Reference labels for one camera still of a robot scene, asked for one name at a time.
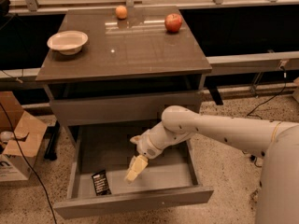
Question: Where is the orange fruit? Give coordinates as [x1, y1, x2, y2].
[115, 6, 127, 20]

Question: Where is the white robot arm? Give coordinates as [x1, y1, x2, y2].
[125, 105, 299, 224]

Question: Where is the white bowl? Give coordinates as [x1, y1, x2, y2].
[47, 31, 88, 55]

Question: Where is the closed grey top drawer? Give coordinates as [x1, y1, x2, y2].
[50, 91, 201, 126]

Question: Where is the cardboard box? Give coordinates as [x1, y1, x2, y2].
[0, 91, 47, 182]

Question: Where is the open grey middle drawer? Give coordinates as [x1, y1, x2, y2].
[54, 120, 213, 219]

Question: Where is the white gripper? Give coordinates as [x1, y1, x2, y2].
[124, 131, 163, 183]

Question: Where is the black rxbar chocolate wrapper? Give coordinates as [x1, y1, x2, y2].
[92, 170, 111, 196]

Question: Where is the black floor cable left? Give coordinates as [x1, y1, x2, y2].
[0, 103, 58, 224]

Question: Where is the black power adapter with cable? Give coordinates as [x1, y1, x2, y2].
[242, 66, 289, 168]

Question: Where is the grey drawer cabinet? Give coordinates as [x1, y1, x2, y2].
[36, 7, 211, 141]

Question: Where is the red apple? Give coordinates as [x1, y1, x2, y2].
[164, 13, 182, 33]

